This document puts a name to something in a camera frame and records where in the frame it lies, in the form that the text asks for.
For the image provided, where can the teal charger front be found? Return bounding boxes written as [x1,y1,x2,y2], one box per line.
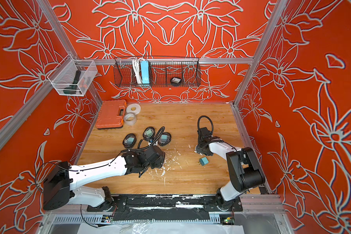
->
[160,134,168,143]

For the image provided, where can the black charger in basket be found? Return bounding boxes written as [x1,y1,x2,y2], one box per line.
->
[170,77,182,85]

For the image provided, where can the clear tape roll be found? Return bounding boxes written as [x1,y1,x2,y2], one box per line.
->
[123,113,137,126]

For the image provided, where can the white cable in basket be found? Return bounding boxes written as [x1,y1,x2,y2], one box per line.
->
[132,58,143,85]

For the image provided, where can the black wire wall basket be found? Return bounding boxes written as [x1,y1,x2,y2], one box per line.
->
[113,56,201,88]

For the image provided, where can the clear acrylic wall box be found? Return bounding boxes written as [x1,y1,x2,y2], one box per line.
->
[47,59,98,97]

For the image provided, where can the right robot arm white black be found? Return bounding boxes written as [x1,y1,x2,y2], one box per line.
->
[196,127,265,205]

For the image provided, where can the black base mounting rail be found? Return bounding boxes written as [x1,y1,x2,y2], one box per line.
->
[85,195,243,224]

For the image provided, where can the light blue power bank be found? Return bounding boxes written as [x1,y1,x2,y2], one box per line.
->
[140,60,150,85]

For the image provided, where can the teal charger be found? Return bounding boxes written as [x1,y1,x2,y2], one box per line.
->
[125,137,135,145]
[199,157,209,166]
[160,134,168,143]

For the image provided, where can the orange plastic tool case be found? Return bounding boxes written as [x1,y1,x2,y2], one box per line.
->
[95,99,127,130]

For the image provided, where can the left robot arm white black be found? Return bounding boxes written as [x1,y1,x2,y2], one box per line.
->
[43,145,165,212]

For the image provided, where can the white tape roll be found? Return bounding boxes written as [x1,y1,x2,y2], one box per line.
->
[126,103,141,115]

